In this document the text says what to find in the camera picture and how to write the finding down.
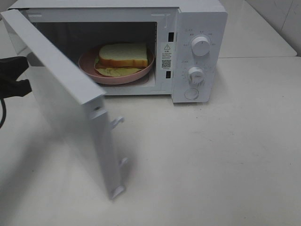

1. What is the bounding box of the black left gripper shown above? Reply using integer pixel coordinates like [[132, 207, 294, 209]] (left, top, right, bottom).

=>
[[0, 56, 32, 99]]

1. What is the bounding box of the white microwave door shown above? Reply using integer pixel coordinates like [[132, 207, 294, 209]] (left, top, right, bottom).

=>
[[1, 9, 126, 199]]

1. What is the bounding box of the pink round plate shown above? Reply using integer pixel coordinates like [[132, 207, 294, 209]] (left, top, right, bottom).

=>
[[78, 45, 155, 85]]

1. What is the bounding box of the white bread lettuce sandwich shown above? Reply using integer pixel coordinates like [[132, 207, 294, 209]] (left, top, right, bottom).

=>
[[94, 43, 149, 77]]

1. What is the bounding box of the round white door button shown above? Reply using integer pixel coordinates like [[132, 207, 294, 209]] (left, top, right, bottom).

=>
[[184, 89, 199, 100]]

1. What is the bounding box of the white warning label sticker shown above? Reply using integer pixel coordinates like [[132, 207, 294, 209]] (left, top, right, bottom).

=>
[[159, 42, 174, 70]]

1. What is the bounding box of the lower white timer knob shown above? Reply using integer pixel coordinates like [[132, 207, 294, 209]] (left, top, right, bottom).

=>
[[188, 67, 205, 84]]

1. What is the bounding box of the upper white power knob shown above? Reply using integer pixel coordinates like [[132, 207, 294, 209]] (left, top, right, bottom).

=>
[[191, 35, 211, 57]]

